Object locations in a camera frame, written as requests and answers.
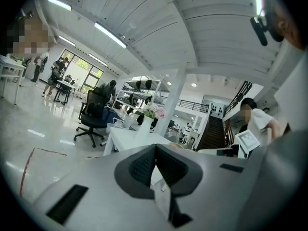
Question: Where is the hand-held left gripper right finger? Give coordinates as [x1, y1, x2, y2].
[155, 143, 255, 231]

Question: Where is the white side table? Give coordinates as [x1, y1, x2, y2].
[0, 55, 27, 106]

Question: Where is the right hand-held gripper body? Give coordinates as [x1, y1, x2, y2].
[218, 130, 262, 159]

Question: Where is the black balcony railing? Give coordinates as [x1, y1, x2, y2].
[177, 99, 210, 114]

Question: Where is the dark wooden staircase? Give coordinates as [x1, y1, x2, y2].
[196, 115, 236, 152]

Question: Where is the large black framed window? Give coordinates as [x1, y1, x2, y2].
[63, 48, 104, 94]

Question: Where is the white pitcher vase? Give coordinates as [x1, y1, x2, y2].
[134, 116, 155, 140]

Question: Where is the black legged desk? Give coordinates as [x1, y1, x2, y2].
[52, 79, 77, 106]

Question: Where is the black stair railing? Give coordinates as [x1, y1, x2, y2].
[222, 80, 254, 118]

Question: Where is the white shelf rack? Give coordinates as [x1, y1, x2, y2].
[112, 76, 165, 120]

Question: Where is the white carved furniture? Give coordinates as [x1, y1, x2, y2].
[180, 126, 200, 149]

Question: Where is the black office chair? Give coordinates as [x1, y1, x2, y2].
[73, 87, 109, 149]

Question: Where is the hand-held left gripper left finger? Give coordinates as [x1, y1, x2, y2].
[33, 143, 169, 231]

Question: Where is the black head camera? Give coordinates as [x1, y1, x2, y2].
[249, 15, 270, 47]

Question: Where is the blue storage bin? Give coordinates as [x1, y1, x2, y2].
[102, 107, 119, 128]

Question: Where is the red floor tape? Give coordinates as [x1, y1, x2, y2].
[18, 147, 68, 198]

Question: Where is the person's head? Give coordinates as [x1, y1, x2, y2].
[260, 0, 308, 52]

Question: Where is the white chair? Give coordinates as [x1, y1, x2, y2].
[105, 115, 136, 134]

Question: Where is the ceiling tube light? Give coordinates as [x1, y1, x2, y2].
[93, 21, 128, 50]
[57, 35, 76, 47]
[88, 53, 108, 67]
[45, 0, 73, 12]

